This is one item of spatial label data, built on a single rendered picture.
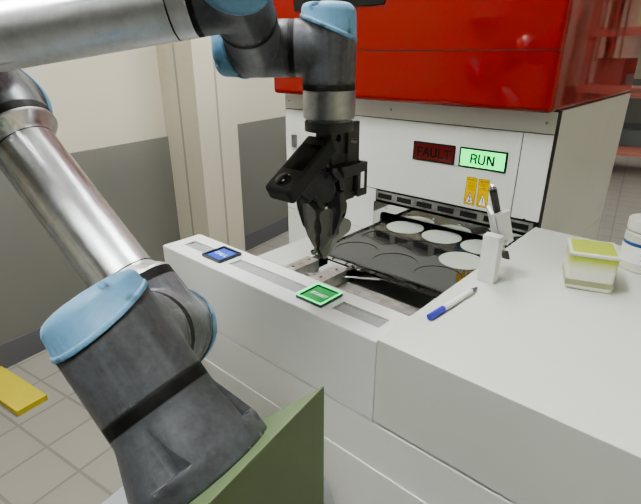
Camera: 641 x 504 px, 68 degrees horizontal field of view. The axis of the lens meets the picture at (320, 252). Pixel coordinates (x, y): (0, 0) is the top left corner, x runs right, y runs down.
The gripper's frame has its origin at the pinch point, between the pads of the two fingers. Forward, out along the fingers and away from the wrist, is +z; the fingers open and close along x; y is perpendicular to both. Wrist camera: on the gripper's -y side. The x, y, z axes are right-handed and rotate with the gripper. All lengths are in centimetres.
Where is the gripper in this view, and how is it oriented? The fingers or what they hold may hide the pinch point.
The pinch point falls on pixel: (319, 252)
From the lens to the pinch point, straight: 75.8
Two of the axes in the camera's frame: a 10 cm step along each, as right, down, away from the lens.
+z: 0.0, 9.2, 3.8
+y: 6.6, -2.9, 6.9
